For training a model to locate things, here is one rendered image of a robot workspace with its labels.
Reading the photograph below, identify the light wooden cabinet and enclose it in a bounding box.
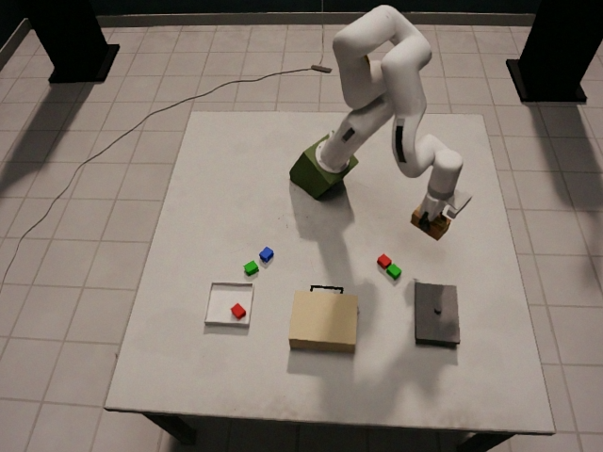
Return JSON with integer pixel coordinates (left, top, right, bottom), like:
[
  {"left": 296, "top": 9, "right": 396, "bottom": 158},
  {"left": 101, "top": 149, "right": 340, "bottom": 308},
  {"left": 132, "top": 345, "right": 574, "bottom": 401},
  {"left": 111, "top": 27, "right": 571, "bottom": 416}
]
[{"left": 288, "top": 285, "right": 358, "bottom": 353}]

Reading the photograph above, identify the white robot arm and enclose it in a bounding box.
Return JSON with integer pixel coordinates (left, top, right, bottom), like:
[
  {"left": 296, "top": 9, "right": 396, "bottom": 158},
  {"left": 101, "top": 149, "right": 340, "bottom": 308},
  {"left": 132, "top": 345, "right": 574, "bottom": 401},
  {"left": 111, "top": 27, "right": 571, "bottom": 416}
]
[{"left": 315, "top": 6, "right": 473, "bottom": 219}]

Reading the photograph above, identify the small blue block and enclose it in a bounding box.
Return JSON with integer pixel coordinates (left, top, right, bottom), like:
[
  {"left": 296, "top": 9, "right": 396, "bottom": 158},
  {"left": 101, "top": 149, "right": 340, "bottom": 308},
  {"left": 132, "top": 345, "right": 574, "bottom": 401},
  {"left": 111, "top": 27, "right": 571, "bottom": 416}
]
[{"left": 259, "top": 247, "right": 274, "bottom": 263}]

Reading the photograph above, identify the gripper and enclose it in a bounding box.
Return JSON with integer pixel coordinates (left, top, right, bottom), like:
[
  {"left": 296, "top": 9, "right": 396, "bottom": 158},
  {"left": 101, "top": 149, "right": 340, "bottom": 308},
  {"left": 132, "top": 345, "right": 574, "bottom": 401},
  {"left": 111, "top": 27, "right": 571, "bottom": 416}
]
[{"left": 417, "top": 188, "right": 448, "bottom": 233}]

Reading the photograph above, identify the red block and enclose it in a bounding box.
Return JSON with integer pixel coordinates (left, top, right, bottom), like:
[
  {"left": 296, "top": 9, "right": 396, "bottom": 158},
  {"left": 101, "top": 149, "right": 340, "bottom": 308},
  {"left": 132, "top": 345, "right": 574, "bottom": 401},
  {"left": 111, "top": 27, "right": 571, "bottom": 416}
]
[
  {"left": 231, "top": 303, "right": 247, "bottom": 320},
  {"left": 377, "top": 254, "right": 392, "bottom": 270}
]

